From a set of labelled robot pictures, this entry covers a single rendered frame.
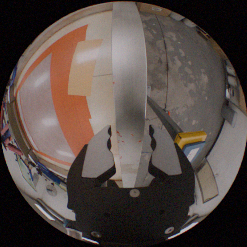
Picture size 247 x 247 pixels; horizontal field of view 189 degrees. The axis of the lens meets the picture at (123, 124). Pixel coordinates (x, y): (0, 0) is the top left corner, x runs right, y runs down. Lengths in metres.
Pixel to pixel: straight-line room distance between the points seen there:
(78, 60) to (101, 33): 0.06
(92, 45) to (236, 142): 3.23
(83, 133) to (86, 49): 0.16
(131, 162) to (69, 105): 0.16
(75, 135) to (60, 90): 0.10
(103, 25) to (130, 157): 0.25
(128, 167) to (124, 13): 0.28
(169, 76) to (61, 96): 1.19
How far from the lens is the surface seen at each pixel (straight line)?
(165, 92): 1.21
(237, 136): 3.14
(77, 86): 0.15
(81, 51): 0.16
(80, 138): 0.20
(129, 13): 0.15
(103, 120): 0.15
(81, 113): 0.16
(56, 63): 0.20
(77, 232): 0.66
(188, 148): 0.24
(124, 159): 0.16
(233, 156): 3.25
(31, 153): 0.62
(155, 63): 1.17
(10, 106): 0.58
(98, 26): 0.18
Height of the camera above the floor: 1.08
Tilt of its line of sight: 60 degrees down
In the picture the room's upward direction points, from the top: 177 degrees counter-clockwise
